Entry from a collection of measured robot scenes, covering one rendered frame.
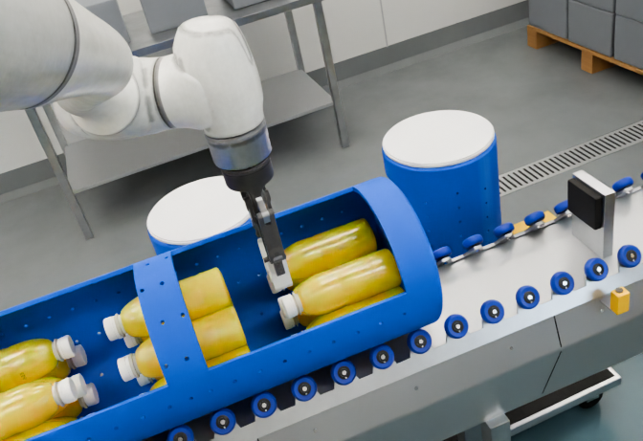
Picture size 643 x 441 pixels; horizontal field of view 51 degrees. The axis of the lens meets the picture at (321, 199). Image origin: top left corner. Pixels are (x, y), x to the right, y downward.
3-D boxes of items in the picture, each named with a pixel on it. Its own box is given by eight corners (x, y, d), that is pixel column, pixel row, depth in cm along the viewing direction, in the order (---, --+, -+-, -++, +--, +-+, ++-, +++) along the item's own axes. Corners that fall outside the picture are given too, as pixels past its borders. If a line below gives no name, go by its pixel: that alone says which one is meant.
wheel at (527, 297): (536, 281, 127) (531, 281, 129) (515, 290, 126) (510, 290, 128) (544, 304, 126) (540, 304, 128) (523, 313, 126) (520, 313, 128)
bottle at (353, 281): (392, 250, 116) (290, 289, 112) (405, 288, 116) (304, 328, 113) (381, 245, 122) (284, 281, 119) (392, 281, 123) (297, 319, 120)
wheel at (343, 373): (351, 356, 120) (349, 355, 122) (327, 364, 119) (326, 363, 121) (360, 380, 120) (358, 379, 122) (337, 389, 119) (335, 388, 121)
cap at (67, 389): (60, 405, 107) (72, 401, 107) (54, 381, 108) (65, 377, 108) (67, 405, 111) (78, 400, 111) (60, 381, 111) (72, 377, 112)
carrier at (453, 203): (508, 343, 225) (422, 345, 232) (494, 108, 179) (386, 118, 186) (514, 414, 202) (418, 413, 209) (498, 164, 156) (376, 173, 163)
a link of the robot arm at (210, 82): (275, 101, 101) (191, 113, 104) (248, -1, 93) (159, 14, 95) (262, 137, 92) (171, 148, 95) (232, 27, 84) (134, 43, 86)
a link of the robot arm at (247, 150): (255, 103, 102) (265, 138, 105) (198, 121, 101) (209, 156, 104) (272, 125, 95) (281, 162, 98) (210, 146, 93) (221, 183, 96)
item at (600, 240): (612, 254, 138) (615, 191, 129) (595, 261, 137) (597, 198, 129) (581, 231, 146) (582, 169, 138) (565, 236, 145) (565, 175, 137)
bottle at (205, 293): (233, 313, 115) (126, 354, 112) (226, 290, 121) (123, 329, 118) (222, 280, 111) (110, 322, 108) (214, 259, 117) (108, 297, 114)
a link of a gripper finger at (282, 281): (282, 250, 108) (283, 252, 107) (292, 282, 112) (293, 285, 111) (264, 255, 107) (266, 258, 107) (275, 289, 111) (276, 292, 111)
